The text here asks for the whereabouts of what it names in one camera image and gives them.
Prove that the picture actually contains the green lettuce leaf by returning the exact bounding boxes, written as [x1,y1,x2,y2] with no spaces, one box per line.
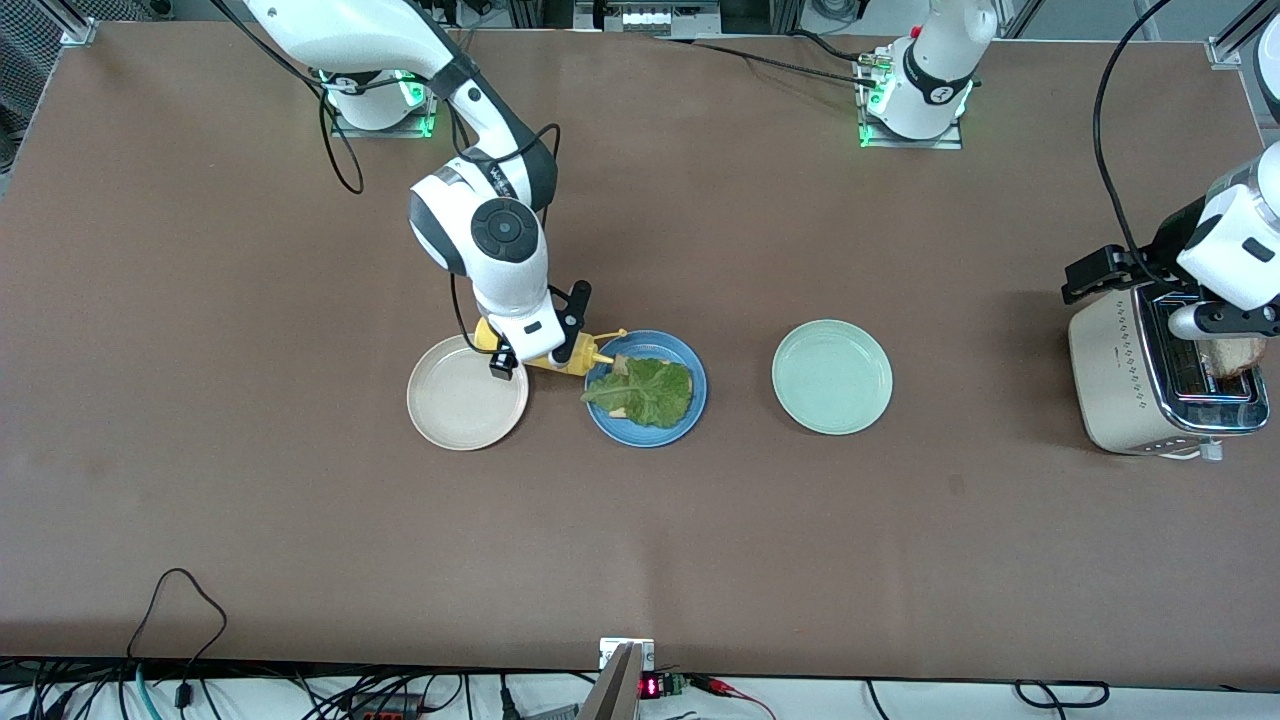
[580,357,694,429]

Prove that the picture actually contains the aluminium corner bracket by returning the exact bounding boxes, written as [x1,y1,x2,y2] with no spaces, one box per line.
[40,0,106,47]
[1205,0,1280,71]

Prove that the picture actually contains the toasted bread slice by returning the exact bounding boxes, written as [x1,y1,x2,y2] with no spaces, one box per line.
[607,352,691,421]
[1203,338,1268,379]

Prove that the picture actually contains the blue plate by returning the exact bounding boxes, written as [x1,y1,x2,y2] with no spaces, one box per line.
[584,329,709,449]

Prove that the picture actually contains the grey mesh fabric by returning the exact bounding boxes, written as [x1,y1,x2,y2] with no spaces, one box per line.
[0,20,63,176]

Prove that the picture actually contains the cream and chrome toaster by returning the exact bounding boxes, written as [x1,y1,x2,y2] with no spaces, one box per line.
[1067,285,1271,463]

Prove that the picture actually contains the red clip cable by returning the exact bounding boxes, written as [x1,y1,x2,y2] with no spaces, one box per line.
[690,675,776,720]

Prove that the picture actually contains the thin black cable loop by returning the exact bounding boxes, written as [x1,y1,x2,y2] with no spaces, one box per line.
[125,567,229,673]

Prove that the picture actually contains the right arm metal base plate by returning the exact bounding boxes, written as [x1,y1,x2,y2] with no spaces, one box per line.
[330,70,447,139]

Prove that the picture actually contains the flat black cable loop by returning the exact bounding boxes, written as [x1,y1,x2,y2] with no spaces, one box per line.
[1015,680,1111,709]

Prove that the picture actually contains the green plate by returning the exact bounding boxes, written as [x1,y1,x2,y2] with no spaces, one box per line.
[771,319,894,437]

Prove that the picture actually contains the beige plate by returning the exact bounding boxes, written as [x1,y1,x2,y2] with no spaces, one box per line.
[406,335,530,452]

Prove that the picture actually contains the yellow squeeze bottle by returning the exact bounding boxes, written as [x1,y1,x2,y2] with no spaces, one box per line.
[472,318,629,377]

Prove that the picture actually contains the black cable across table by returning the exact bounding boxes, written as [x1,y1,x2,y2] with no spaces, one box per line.
[650,30,881,89]

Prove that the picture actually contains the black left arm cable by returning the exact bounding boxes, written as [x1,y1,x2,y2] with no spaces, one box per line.
[1092,0,1177,291]

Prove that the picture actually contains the grey device with white lights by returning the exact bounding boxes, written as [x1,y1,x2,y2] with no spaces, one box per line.
[575,0,721,37]

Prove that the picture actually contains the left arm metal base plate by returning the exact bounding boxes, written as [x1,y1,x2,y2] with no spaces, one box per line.
[858,50,964,151]

